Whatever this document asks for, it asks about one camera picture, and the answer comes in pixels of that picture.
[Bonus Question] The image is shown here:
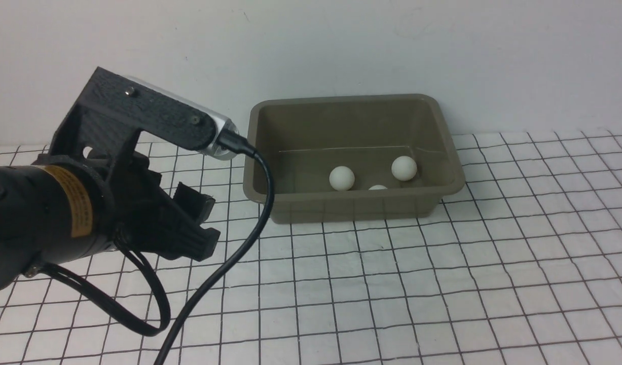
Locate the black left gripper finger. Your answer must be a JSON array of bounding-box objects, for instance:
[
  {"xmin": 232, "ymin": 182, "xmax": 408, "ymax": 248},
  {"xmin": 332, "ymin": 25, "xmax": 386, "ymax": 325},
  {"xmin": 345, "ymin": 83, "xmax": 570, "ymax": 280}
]
[
  {"xmin": 181, "ymin": 227, "xmax": 221, "ymax": 262},
  {"xmin": 172, "ymin": 182, "xmax": 216, "ymax": 224}
]

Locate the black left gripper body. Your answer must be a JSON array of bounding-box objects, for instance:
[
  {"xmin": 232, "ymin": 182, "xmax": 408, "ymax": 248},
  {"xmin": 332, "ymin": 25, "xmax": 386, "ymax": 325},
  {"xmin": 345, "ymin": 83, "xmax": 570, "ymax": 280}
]
[{"xmin": 88, "ymin": 152, "xmax": 200, "ymax": 260}]

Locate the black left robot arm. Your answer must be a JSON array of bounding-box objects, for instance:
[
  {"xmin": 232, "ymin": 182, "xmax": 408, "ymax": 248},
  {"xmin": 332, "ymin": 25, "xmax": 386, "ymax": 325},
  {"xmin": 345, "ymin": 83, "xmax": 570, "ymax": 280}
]
[{"xmin": 0, "ymin": 153, "xmax": 220, "ymax": 290}]

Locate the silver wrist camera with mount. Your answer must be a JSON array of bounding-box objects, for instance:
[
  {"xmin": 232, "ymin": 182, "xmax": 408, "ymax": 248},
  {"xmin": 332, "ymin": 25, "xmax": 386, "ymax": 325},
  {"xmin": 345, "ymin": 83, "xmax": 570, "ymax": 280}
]
[{"xmin": 49, "ymin": 67, "xmax": 237, "ymax": 160}]

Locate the white ping-pong ball with logo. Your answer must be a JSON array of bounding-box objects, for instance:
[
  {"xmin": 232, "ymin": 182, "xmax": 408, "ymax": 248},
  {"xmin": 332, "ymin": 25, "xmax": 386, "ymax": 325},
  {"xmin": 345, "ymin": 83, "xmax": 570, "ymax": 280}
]
[{"xmin": 329, "ymin": 166, "xmax": 355, "ymax": 191}]

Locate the olive plastic storage bin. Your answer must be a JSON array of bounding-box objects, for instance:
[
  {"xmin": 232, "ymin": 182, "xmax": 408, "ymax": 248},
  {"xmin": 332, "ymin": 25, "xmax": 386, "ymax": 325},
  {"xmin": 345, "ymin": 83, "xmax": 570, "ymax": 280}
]
[{"xmin": 247, "ymin": 93, "xmax": 465, "ymax": 224}]

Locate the black camera cable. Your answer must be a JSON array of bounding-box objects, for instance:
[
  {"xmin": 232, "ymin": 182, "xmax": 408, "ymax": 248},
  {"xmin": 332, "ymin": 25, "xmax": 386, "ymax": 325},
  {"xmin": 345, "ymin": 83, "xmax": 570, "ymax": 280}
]
[{"xmin": 37, "ymin": 131, "xmax": 276, "ymax": 365}]

